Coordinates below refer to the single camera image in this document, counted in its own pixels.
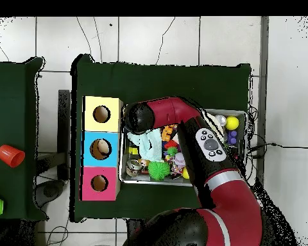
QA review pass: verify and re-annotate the light blue muslin cloth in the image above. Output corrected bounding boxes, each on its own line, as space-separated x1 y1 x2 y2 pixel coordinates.
126 127 165 163

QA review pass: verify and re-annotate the wooden box with three holes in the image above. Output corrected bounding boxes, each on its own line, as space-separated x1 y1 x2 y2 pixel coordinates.
81 95 124 202

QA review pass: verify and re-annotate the shallow mesh bin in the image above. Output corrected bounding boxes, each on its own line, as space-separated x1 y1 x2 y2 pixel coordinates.
119 103 248 187

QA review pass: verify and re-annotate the orange toy building block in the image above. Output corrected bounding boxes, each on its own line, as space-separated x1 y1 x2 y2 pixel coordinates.
160 124 179 142

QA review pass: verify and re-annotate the large green spiky ball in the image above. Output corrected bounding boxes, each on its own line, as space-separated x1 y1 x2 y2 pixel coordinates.
147 160 171 181

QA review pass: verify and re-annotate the white toy baseball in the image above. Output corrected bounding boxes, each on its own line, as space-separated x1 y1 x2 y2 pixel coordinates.
173 152 187 168

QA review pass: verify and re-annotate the crushed metal can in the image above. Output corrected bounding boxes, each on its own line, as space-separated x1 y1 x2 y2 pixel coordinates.
125 158 143 177

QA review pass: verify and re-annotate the dark green tablecloth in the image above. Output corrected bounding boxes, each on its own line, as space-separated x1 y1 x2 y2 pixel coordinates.
69 53 252 223
0 56 48 222

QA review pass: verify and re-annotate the purple toy building block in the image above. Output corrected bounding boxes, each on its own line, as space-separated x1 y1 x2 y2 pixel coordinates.
227 129 239 145

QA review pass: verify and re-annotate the yellow ball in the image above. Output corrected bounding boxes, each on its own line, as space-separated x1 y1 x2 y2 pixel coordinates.
225 115 240 131

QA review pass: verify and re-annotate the orange plastic cup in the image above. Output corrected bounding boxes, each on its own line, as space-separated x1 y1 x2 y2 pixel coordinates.
0 143 26 168

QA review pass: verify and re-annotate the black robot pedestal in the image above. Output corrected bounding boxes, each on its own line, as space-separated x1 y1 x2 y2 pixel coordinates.
126 218 144 235

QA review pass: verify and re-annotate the black power cable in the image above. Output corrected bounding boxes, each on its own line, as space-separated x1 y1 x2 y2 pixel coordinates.
250 142 308 152

